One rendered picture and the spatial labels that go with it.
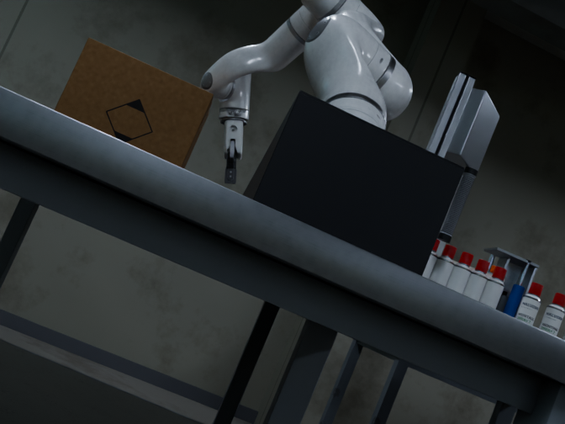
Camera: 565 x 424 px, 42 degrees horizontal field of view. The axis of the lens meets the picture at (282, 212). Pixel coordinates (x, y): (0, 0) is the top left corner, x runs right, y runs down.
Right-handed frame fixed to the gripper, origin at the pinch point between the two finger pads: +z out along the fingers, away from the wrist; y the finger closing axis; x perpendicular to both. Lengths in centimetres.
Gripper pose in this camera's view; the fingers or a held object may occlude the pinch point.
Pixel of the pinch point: (230, 176)
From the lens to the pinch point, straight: 208.0
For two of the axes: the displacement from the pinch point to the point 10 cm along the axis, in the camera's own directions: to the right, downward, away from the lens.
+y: -0.8, 0.8, 9.9
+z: -0.5, 9.9, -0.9
